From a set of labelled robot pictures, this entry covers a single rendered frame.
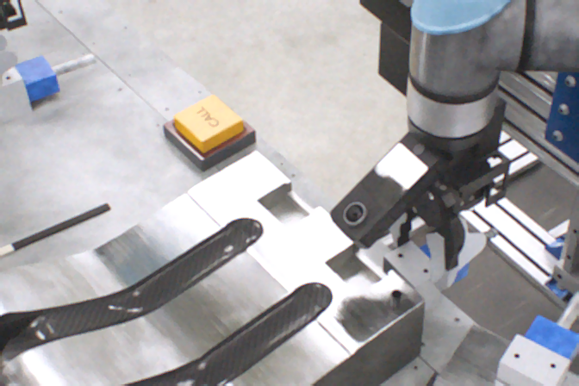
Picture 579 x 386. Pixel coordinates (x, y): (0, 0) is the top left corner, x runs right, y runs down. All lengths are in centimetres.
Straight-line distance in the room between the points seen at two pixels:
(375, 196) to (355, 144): 145
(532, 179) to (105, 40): 95
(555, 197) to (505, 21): 122
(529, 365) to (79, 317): 40
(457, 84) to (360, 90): 166
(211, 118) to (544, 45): 51
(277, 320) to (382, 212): 15
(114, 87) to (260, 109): 115
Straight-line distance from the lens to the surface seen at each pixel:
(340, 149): 240
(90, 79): 139
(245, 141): 127
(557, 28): 87
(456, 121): 92
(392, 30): 141
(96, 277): 105
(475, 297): 189
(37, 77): 135
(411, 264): 109
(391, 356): 104
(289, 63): 262
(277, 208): 112
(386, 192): 96
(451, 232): 100
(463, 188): 99
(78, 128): 133
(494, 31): 86
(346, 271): 107
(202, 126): 126
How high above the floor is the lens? 170
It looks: 47 degrees down
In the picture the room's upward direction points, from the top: 2 degrees counter-clockwise
